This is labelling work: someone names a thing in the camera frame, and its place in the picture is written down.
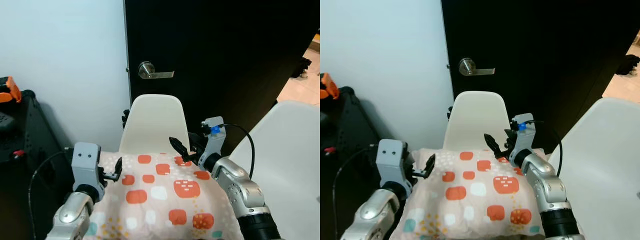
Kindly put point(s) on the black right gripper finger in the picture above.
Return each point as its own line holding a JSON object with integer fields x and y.
{"x": 177, "y": 145}
{"x": 492, "y": 142}

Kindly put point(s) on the pink patterned pillow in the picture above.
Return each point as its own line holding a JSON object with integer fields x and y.
{"x": 165, "y": 200}
{"x": 475, "y": 205}

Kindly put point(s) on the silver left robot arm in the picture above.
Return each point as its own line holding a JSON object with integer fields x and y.
{"x": 72, "y": 215}
{"x": 372, "y": 215}

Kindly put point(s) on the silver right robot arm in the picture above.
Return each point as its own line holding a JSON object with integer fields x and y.
{"x": 240, "y": 187}
{"x": 547, "y": 182}

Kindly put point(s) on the white plastic chair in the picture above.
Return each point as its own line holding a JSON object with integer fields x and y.
{"x": 152, "y": 125}
{"x": 285, "y": 165}
{"x": 475, "y": 120}

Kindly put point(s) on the black storage rack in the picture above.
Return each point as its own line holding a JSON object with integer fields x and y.
{"x": 350, "y": 125}
{"x": 35, "y": 130}

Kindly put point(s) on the small red object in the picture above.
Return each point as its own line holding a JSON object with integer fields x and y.
{"x": 18, "y": 153}
{"x": 330, "y": 150}

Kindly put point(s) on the black door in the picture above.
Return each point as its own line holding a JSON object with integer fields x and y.
{"x": 225, "y": 40}
{"x": 540, "y": 40}

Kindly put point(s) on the orange black tool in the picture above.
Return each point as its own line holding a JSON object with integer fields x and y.
{"x": 12, "y": 92}
{"x": 330, "y": 89}

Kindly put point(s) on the small black object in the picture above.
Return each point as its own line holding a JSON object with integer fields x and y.
{"x": 627, "y": 65}
{"x": 301, "y": 66}

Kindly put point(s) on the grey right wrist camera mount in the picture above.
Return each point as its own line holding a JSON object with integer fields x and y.
{"x": 215, "y": 145}
{"x": 525, "y": 140}

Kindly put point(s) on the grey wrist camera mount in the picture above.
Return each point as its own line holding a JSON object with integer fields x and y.
{"x": 85, "y": 160}
{"x": 215, "y": 145}
{"x": 390, "y": 157}
{"x": 525, "y": 140}

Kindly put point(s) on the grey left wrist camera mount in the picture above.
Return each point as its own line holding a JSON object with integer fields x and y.
{"x": 390, "y": 157}
{"x": 85, "y": 160}

